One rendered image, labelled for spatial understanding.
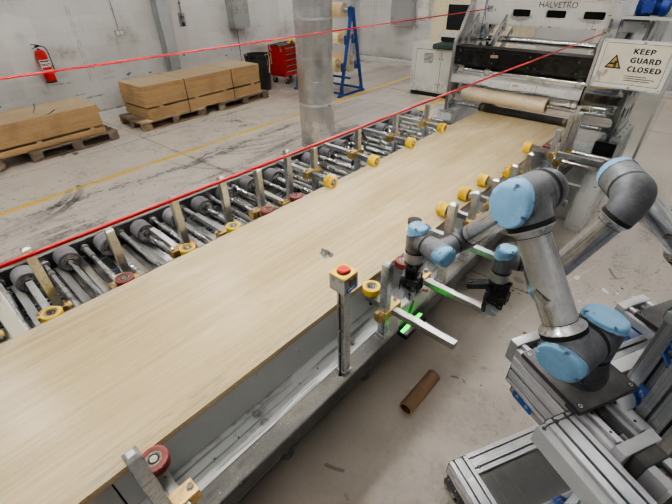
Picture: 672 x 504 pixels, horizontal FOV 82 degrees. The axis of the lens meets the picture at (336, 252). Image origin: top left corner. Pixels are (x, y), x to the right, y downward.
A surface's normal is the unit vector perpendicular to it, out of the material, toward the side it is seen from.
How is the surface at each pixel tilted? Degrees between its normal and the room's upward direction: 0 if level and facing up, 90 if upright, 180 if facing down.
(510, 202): 84
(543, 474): 0
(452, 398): 0
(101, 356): 0
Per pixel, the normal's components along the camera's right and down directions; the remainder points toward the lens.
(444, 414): -0.01, -0.81
